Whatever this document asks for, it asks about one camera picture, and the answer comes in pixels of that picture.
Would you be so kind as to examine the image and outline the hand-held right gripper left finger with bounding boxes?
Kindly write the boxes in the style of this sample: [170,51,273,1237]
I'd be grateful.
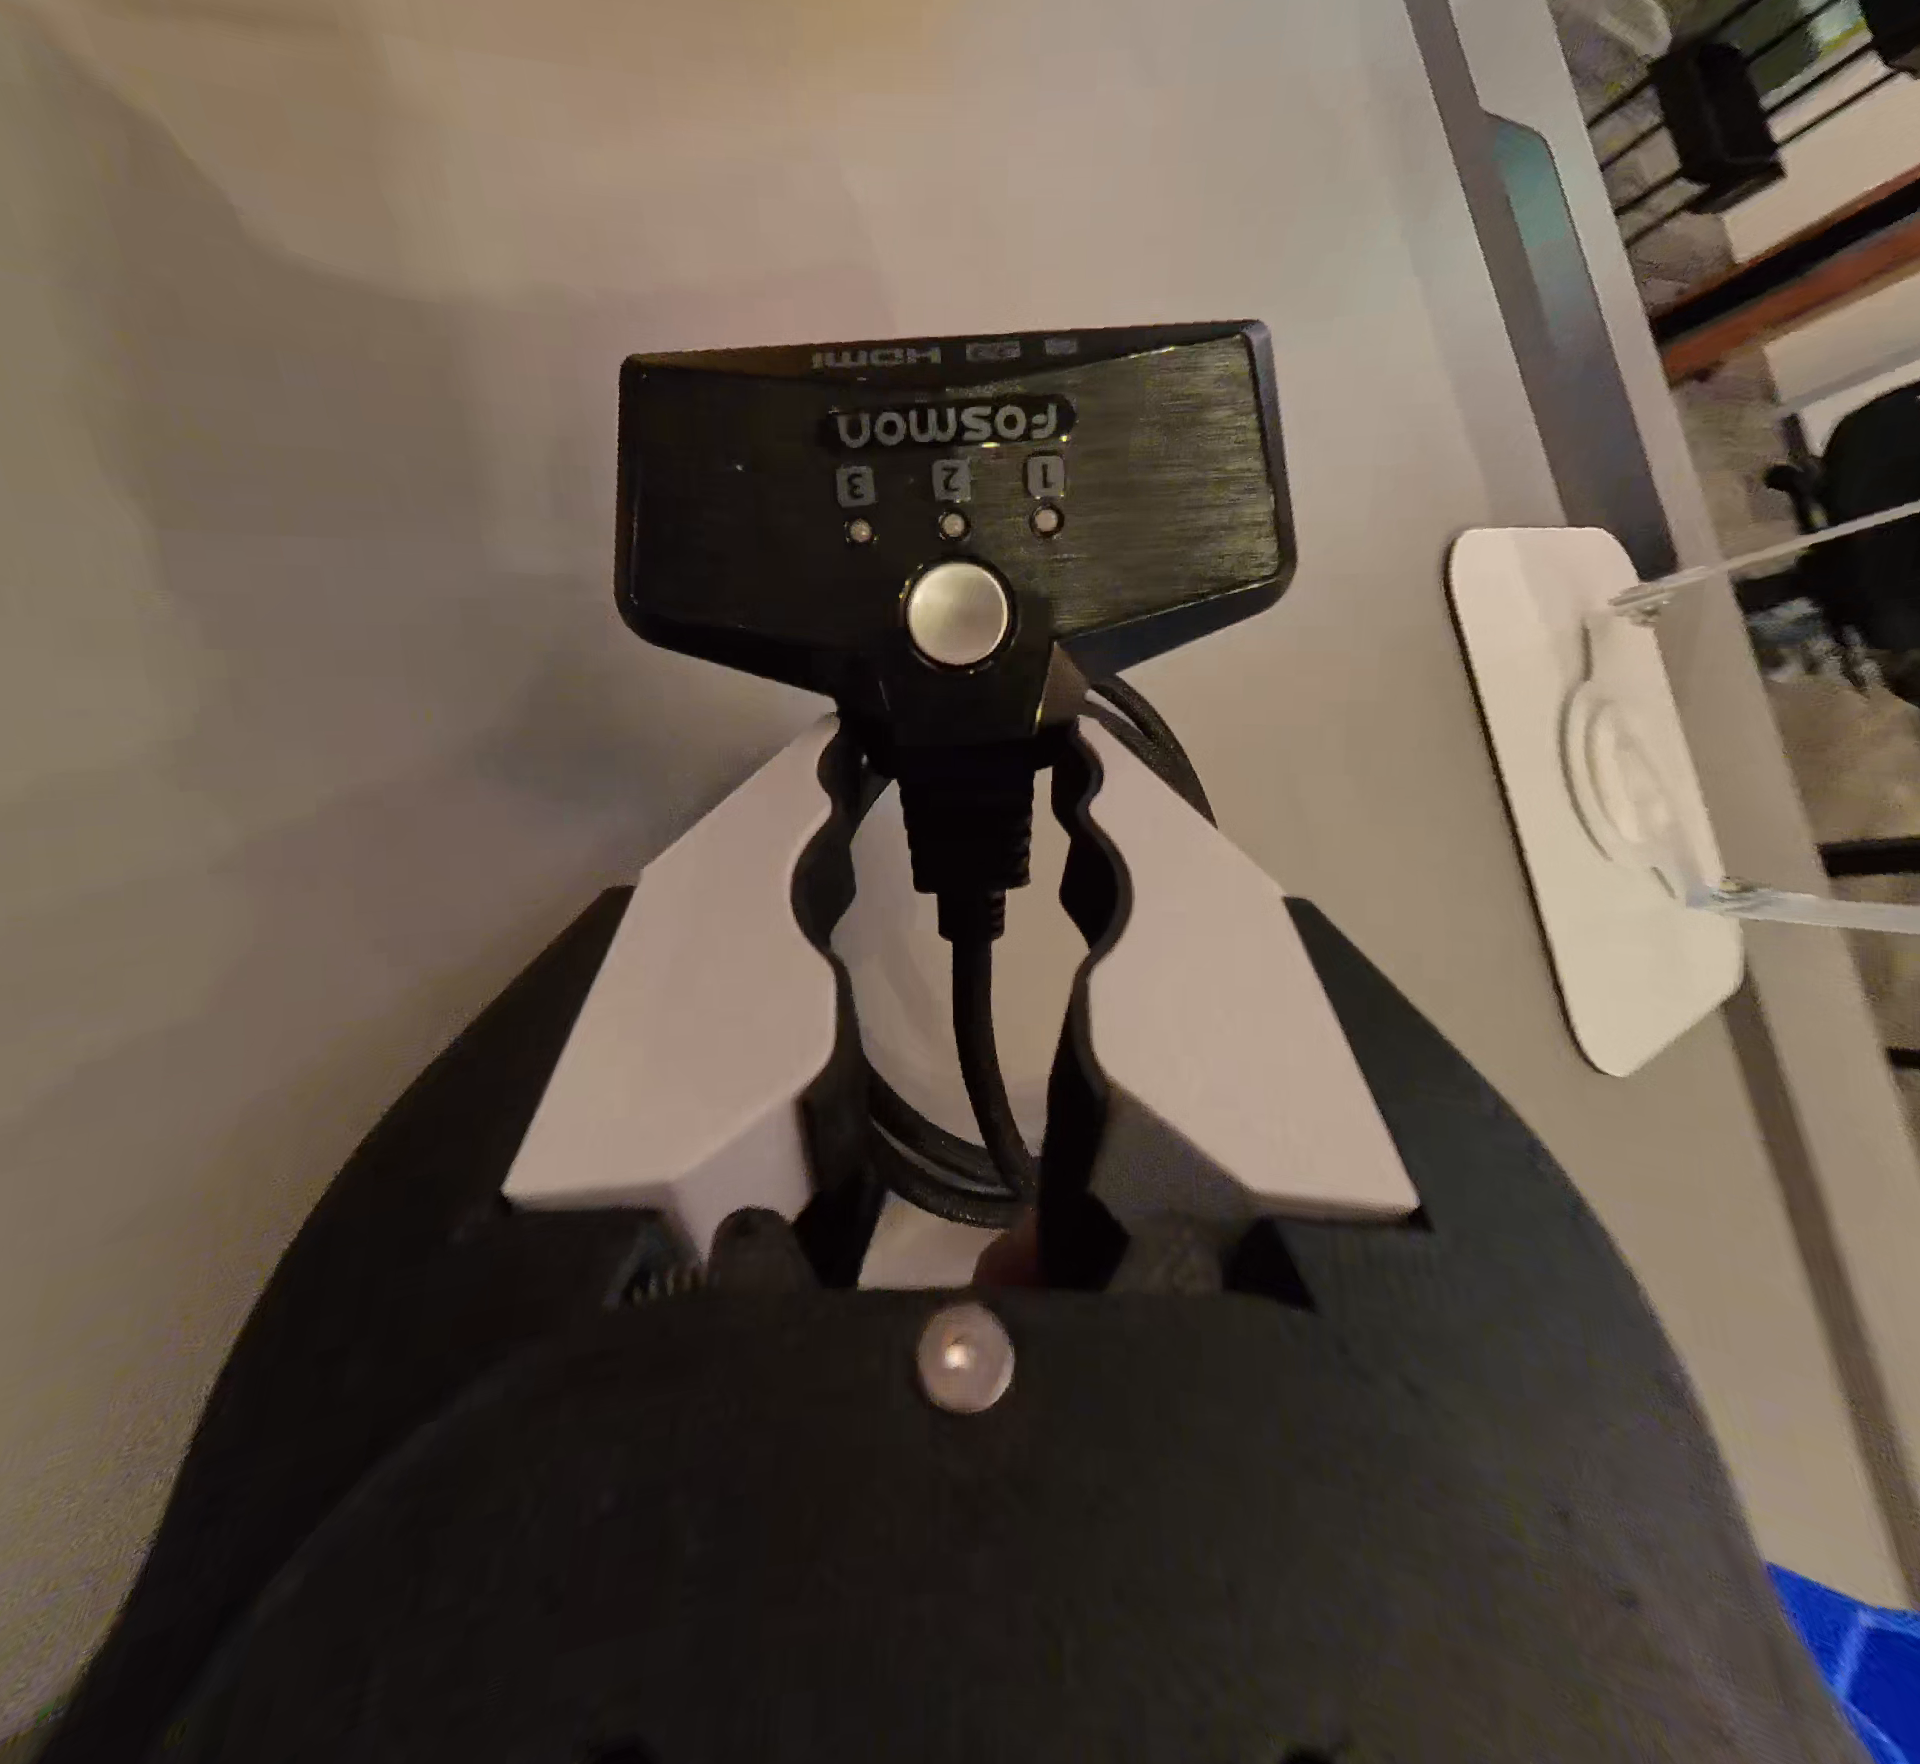
[499,713,871,1248]

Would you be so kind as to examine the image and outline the black office chair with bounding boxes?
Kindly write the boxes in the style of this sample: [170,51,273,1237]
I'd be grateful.
[1767,391,1920,708]

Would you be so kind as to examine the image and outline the brown wooden table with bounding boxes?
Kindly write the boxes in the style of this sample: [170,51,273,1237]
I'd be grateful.
[1650,172,1920,385]

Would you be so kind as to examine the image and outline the blue storage bin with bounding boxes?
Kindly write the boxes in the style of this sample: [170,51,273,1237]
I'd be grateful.
[1763,1560,1920,1764]

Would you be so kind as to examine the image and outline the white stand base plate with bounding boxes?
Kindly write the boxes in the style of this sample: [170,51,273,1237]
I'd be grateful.
[1444,526,1748,1079]

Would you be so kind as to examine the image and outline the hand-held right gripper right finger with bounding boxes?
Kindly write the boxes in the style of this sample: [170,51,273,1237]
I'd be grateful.
[1042,723,1423,1278]

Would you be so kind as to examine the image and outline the black HDMI switch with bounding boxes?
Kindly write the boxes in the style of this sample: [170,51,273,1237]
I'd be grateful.
[616,320,1298,777]

